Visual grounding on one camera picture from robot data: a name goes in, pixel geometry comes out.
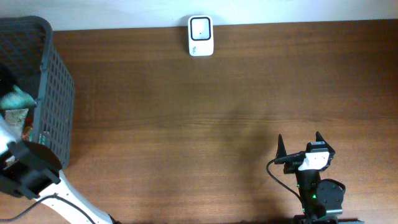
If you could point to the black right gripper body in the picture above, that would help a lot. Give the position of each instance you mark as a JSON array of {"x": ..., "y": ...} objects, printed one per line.
[{"x": 291, "y": 167}]

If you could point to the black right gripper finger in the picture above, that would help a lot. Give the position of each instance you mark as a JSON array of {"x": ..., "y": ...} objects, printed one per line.
[
  {"x": 319, "y": 139},
  {"x": 281, "y": 152}
]

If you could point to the teal snack bag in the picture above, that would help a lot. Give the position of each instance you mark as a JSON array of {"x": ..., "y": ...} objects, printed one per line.
[{"x": 16, "y": 99}]

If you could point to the white Pantene cream tube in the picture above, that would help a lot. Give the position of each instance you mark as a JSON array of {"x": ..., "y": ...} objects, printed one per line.
[{"x": 16, "y": 119}]

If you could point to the orange snack packet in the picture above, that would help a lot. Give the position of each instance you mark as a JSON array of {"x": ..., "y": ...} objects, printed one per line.
[{"x": 27, "y": 129}]

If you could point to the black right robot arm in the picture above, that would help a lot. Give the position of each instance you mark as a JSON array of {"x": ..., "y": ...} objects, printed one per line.
[{"x": 321, "y": 199}]

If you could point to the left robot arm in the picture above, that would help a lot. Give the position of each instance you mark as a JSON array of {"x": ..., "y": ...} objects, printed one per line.
[{"x": 33, "y": 171}]

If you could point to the white barcode scanner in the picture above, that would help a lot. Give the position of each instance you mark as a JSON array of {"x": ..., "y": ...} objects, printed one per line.
[{"x": 200, "y": 36}]

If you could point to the grey plastic mesh basket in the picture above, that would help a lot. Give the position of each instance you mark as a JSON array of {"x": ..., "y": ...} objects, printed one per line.
[{"x": 27, "y": 50}]

